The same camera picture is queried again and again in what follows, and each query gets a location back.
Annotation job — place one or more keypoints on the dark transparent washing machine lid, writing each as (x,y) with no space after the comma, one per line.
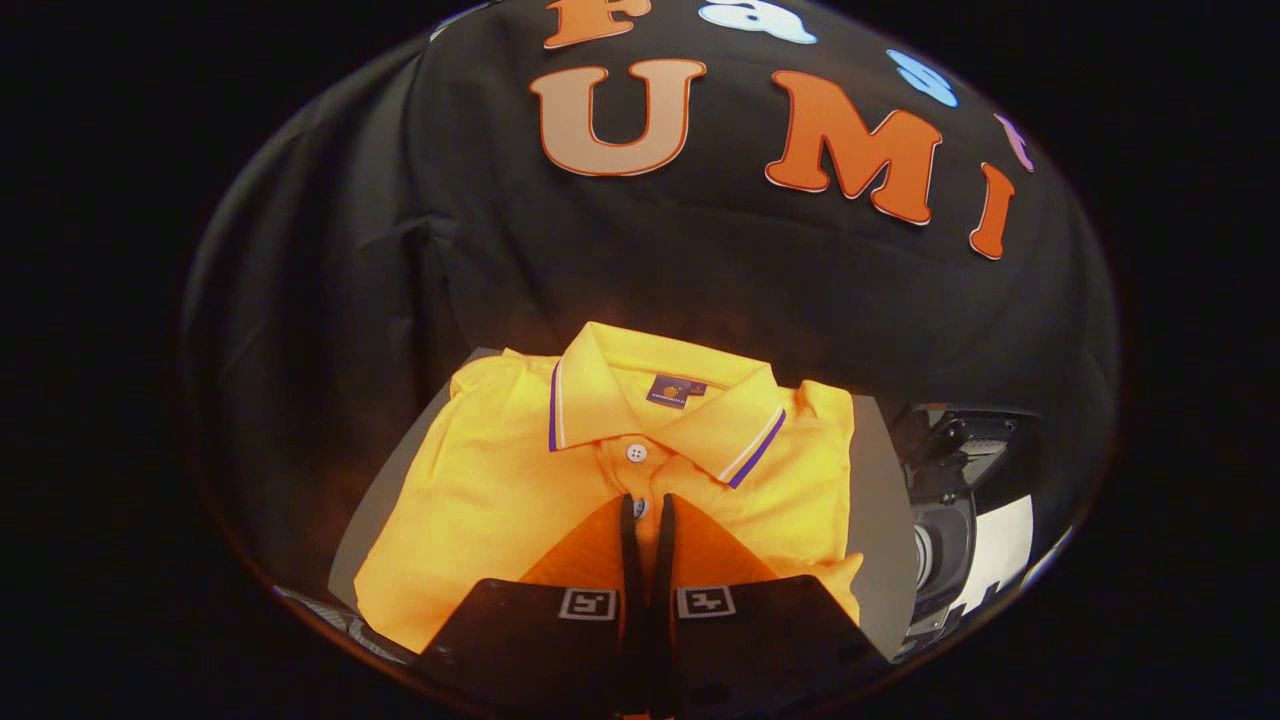
(965,440)

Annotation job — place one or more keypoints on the white board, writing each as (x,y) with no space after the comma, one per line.
(1005,550)

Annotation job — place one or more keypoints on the yellow polo shirt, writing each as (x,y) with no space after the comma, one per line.
(500,500)

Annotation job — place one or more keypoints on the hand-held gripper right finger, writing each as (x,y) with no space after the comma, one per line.
(664,560)

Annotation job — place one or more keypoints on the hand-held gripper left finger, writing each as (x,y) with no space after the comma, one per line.
(632,560)

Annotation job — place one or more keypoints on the grey cabinet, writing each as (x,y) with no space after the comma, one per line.
(885,520)

